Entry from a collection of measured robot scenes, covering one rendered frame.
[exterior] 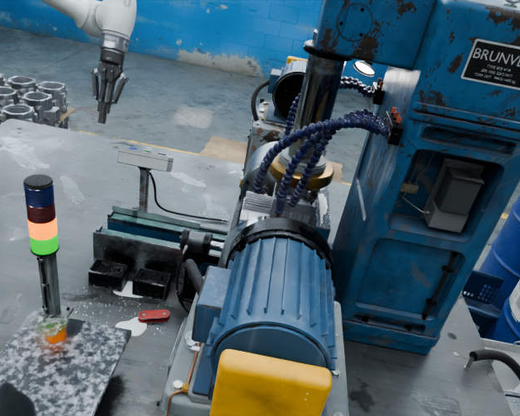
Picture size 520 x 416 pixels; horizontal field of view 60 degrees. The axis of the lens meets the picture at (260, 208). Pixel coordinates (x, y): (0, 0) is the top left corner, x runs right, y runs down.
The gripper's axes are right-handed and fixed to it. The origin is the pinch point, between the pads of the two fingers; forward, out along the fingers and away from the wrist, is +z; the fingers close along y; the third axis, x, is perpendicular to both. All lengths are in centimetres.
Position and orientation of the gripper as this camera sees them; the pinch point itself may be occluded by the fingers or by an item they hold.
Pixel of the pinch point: (103, 112)
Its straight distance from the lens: 164.5
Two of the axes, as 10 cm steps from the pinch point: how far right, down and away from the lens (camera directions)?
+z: -1.9, 9.8, 0.9
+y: 9.8, 1.9, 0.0
